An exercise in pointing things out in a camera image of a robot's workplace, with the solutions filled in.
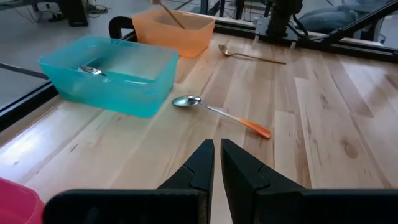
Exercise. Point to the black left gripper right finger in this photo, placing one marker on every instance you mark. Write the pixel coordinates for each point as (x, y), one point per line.
(248, 186)

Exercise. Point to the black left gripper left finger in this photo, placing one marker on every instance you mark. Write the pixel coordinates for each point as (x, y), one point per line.
(196, 177)

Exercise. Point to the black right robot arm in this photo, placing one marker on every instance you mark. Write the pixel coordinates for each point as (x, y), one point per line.
(281, 18)

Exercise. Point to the teal translucent plastic bin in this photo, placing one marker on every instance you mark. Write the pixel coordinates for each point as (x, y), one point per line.
(124, 99)

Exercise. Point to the orange translucent plastic bin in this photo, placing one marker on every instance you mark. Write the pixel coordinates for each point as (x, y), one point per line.
(186, 43)

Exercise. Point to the black clamp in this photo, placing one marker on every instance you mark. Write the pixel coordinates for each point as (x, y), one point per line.
(119, 21)

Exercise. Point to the pink translucent plastic bin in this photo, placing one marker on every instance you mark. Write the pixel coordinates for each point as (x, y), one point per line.
(15, 202)

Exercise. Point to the blue-grey cushion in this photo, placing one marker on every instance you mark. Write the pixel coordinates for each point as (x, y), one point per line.
(326, 18)

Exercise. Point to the black diagonal strut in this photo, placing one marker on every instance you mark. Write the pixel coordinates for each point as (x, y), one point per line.
(357, 23)

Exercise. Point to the black box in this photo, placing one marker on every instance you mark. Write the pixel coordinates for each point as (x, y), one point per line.
(74, 12)

